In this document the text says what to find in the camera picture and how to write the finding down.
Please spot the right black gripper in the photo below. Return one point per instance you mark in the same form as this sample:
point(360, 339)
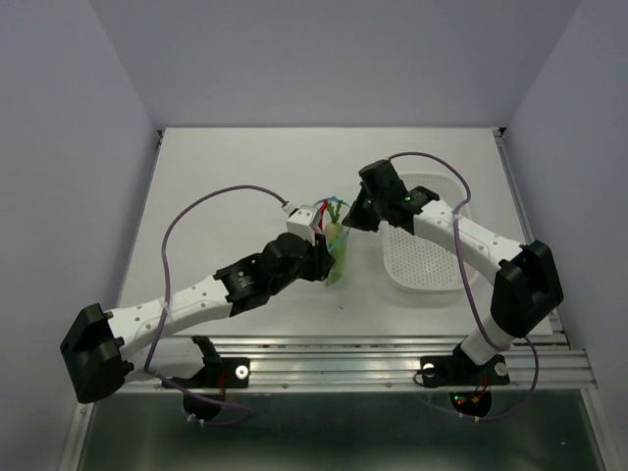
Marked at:
point(357, 218)

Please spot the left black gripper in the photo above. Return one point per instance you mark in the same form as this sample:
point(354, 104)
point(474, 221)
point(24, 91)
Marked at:
point(321, 260)

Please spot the red toy chili pepper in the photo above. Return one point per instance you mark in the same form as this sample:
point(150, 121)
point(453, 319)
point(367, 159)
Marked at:
point(321, 211)

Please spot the green toy pepper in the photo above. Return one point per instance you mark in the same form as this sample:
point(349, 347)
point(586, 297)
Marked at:
point(338, 251)

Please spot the white toy radish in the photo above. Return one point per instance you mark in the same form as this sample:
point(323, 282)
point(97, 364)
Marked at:
point(334, 229)

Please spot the clear zip top bag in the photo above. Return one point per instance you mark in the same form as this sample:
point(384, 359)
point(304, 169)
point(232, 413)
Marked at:
point(326, 219)

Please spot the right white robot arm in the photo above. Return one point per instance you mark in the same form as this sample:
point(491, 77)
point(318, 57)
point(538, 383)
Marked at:
point(524, 277)

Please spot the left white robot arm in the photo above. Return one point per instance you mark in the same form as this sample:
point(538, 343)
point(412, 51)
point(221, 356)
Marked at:
point(99, 345)

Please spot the white perforated plastic basket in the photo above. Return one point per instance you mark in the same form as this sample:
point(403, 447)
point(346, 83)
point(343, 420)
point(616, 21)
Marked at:
point(415, 264)

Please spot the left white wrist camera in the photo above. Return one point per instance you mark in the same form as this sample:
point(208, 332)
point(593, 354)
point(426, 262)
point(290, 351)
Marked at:
point(304, 222)

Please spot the aluminium frame rail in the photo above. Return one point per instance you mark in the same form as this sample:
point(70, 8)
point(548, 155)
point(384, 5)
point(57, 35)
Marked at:
point(388, 364)

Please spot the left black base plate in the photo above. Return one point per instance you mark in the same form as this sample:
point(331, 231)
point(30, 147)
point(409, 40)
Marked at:
point(231, 373)

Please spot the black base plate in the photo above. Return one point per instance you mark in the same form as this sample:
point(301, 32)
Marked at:
point(231, 373)
point(455, 371)

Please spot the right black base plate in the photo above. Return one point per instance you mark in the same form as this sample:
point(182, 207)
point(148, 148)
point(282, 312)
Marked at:
point(455, 371)

